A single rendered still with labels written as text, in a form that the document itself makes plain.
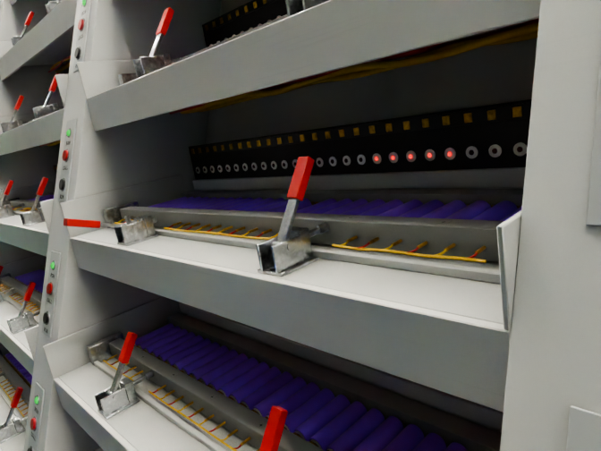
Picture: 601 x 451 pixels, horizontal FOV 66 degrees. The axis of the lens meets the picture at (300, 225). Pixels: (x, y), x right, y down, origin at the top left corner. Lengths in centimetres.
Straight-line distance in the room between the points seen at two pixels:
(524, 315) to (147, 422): 44
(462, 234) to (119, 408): 44
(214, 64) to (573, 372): 37
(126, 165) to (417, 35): 54
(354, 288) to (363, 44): 16
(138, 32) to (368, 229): 54
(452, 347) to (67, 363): 60
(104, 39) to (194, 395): 51
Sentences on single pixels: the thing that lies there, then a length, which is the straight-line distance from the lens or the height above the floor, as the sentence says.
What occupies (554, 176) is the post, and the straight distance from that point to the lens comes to 23.
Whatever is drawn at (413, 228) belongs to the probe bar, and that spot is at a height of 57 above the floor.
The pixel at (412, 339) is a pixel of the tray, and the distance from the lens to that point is 27.
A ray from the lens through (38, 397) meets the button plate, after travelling 81.
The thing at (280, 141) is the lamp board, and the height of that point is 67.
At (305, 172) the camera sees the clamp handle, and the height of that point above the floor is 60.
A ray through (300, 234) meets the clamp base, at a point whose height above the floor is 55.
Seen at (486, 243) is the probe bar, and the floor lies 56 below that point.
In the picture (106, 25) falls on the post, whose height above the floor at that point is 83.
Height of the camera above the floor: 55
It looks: 2 degrees up
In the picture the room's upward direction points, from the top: 6 degrees clockwise
